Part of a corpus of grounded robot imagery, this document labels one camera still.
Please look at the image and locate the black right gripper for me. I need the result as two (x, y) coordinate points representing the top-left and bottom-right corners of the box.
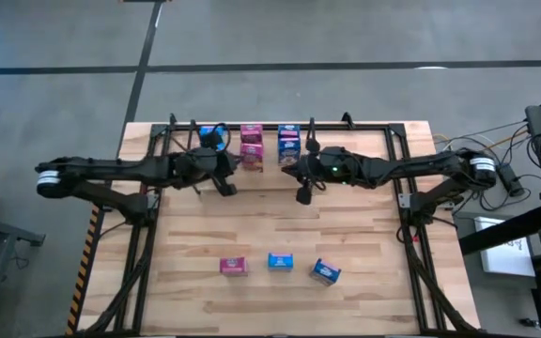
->
(281, 138), (363, 207)

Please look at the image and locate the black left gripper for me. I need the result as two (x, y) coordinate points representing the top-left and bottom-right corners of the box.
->
(190, 126), (243, 199)

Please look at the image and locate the Frosted Flakes cereal box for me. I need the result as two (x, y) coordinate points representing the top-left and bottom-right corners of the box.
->
(277, 123), (301, 140)
(308, 257), (343, 287)
(277, 136), (302, 166)

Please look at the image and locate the Raisin Bran cereal box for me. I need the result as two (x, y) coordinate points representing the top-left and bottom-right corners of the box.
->
(240, 123), (264, 145)
(219, 256), (250, 277)
(240, 142), (265, 173)

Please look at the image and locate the yellow black hazard tape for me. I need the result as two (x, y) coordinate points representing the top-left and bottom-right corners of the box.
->
(65, 206), (101, 337)

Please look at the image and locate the black beam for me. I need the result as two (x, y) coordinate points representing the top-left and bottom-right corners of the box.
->
(457, 200), (541, 257)

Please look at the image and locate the black power brick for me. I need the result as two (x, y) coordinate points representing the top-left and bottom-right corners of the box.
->
(498, 162), (526, 198)

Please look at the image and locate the white board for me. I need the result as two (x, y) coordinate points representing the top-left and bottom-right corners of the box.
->
(473, 215), (537, 278)

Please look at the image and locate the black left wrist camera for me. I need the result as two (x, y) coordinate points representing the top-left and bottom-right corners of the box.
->
(213, 154), (237, 179)

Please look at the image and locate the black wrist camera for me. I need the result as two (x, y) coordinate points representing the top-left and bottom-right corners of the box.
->
(315, 157), (336, 180)
(213, 154), (237, 179)

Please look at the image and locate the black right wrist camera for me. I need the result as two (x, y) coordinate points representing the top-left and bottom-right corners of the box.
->
(315, 157), (336, 180)

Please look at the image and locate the low wooden shelf black frame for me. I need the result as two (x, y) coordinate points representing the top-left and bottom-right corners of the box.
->
(186, 116), (319, 194)

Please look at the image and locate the black aluminium rig frame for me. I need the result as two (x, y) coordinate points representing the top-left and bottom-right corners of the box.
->
(75, 112), (478, 338)

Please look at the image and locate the yellow cable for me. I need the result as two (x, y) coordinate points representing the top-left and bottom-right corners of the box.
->
(432, 129), (530, 159)

